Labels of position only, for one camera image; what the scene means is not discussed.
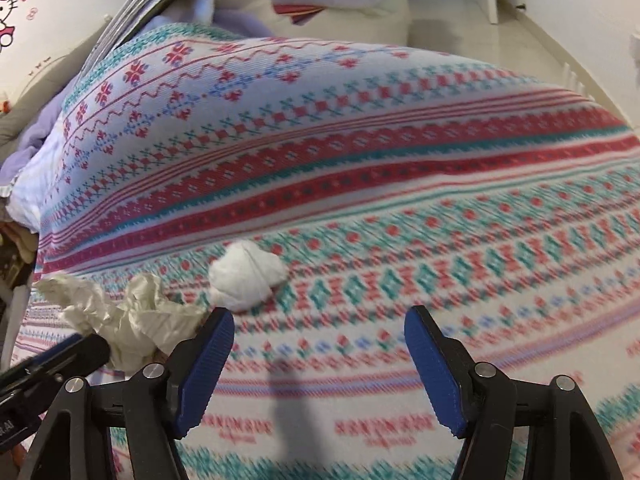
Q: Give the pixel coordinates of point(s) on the red and teal patterned blanket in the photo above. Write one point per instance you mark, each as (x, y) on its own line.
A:
(350, 160)

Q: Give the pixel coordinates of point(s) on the beige paper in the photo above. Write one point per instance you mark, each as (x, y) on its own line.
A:
(135, 320)

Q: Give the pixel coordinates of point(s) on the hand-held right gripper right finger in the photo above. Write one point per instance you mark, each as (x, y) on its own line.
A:
(440, 375)

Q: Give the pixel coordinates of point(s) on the purple checked duvet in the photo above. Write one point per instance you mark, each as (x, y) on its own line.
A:
(37, 185)

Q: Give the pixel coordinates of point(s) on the white tissue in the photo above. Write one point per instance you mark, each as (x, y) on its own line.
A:
(245, 275)

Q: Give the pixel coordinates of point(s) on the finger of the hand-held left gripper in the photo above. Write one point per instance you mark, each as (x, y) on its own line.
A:
(75, 355)

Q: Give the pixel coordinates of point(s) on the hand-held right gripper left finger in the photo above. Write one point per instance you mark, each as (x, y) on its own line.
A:
(205, 375)

